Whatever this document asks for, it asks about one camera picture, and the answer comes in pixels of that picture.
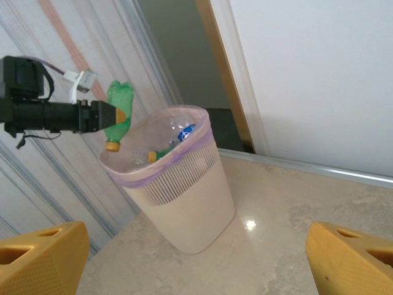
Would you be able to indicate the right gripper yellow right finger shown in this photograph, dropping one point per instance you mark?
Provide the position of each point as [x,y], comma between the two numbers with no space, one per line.
[353,267]

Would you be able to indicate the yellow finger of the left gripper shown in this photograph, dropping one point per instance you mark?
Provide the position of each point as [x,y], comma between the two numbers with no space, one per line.
[110,116]

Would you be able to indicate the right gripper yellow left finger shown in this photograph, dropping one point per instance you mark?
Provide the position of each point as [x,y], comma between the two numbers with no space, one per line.
[40,264]

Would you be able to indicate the green soda bottle yellow cap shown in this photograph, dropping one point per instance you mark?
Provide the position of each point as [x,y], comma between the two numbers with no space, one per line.
[152,156]
[121,95]

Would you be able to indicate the clear Pepsi bottle blue cap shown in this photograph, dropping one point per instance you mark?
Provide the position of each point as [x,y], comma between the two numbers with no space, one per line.
[185,132]

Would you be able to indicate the pink plastic bin liner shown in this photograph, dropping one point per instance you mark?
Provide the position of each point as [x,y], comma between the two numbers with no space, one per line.
[138,178]

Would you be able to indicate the beige slotted plastic bin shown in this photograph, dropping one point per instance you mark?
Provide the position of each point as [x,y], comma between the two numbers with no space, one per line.
[190,209]

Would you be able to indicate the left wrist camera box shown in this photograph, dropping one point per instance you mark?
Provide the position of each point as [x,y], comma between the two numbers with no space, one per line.
[87,80]

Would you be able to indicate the wooden door frame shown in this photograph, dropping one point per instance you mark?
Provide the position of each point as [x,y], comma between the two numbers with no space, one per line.
[221,61]

